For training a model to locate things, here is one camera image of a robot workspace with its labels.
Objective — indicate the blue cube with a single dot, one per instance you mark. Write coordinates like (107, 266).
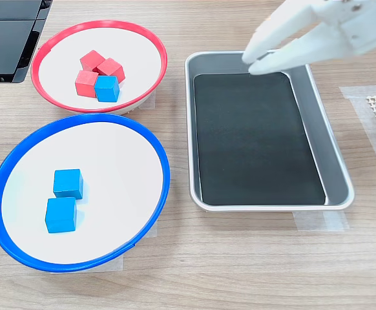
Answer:
(60, 215)
(106, 88)
(68, 182)

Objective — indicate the clear tape strip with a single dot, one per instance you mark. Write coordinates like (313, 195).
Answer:
(110, 263)
(149, 101)
(362, 92)
(320, 221)

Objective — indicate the black mat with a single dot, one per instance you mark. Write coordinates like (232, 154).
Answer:
(256, 155)

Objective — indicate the steel tray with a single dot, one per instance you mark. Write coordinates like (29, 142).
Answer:
(336, 181)

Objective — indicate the red cube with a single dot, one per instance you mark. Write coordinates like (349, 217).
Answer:
(112, 68)
(85, 84)
(91, 60)

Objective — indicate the blue-rimmed white plate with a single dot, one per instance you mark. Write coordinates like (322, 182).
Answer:
(117, 161)

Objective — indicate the red-rimmed white plate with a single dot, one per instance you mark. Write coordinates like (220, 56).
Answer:
(62, 93)

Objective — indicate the black flat device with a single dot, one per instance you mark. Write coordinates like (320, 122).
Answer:
(4, 42)

